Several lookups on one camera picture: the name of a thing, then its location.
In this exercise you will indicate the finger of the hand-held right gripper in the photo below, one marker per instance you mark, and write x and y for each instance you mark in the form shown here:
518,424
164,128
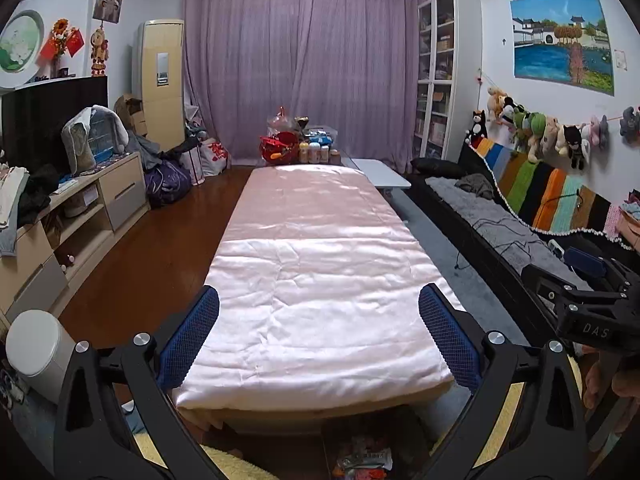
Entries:
555,287
587,260

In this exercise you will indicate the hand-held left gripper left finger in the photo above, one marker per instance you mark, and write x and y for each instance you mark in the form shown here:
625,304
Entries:
187,340

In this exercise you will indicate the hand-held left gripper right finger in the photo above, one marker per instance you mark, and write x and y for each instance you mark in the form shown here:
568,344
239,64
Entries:
450,340

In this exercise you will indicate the black bin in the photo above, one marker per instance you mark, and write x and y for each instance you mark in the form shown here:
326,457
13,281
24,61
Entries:
405,425

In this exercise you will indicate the silver snack wrapper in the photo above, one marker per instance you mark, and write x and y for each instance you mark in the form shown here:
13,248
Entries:
367,455

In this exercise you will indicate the person's right hand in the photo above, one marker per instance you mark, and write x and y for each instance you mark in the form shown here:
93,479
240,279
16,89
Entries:
595,385

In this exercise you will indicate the pink knitted cloth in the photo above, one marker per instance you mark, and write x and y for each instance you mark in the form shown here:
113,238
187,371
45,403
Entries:
625,215

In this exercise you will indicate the black sofa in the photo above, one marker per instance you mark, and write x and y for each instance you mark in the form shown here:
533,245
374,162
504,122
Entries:
500,260

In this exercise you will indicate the striped knitted blanket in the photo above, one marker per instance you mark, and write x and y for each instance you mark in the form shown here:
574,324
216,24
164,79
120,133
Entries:
550,195

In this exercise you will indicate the grey fluffy sofa blanket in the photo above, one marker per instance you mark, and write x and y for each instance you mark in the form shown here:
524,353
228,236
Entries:
500,225

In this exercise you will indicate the dark garment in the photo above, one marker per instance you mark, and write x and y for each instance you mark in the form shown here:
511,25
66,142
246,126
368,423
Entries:
475,186

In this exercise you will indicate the row of hanging plush toys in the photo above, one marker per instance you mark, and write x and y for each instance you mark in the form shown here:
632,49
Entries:
545,130

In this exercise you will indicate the pink satin tablecloth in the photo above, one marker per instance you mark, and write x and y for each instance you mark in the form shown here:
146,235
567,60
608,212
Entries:
310,270

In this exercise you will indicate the white round bin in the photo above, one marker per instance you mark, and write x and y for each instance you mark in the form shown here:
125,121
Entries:
37,350

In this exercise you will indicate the purple bag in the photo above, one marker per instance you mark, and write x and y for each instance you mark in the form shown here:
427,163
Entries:
167,182

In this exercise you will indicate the wooden television cabinet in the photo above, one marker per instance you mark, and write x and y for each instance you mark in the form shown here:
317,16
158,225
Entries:
115,195

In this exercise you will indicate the black pillow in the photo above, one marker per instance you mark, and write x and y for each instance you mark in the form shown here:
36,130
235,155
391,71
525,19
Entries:
435,167

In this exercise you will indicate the black and white cat plush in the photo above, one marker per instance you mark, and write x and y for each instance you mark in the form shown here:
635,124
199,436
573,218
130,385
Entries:
476,127

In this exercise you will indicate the small white folding table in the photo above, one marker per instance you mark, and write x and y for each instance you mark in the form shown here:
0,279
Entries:
380,172

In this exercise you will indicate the dark travel bag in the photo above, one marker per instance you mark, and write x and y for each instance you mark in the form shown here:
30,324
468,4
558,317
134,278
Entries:
182,157

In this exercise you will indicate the white and red shopping bag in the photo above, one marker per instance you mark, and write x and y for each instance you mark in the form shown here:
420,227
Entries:
216,157

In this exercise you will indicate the red basket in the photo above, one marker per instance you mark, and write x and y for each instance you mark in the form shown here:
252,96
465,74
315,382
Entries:
280,147

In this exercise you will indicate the pile of clothes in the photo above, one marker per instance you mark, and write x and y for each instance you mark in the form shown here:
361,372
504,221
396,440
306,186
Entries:
20,200

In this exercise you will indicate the cloth-covered blue cage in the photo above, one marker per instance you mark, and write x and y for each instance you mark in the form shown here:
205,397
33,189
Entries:
92,135

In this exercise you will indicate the row of white bottles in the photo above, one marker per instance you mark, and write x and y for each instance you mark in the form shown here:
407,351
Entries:
315,152

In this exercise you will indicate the cardboard box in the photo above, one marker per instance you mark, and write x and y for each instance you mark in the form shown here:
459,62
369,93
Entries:
131,112

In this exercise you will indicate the white bookcase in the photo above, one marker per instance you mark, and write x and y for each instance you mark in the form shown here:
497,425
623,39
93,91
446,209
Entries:
440,70

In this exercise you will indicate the bag of blue packets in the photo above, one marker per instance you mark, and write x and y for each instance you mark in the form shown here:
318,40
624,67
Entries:
320,136

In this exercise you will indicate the cream standing air conditioner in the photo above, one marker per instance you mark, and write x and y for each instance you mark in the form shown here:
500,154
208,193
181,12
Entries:
160,85

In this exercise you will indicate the black television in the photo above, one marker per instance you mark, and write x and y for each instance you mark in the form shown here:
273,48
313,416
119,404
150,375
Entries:
55,120

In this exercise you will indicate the purple curtain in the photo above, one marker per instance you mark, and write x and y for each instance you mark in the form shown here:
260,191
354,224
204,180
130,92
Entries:
310,70

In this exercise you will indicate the hanging doll ornament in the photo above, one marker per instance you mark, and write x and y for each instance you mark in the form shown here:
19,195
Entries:
99,50

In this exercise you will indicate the sunflower and red flag decoration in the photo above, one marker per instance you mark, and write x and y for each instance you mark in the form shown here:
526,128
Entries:
62,40

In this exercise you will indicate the landscape wall poster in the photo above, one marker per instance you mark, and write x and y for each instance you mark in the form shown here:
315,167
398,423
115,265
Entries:
562,42

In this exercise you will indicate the round green wall picture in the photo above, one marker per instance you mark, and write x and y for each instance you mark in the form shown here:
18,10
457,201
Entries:
17,45

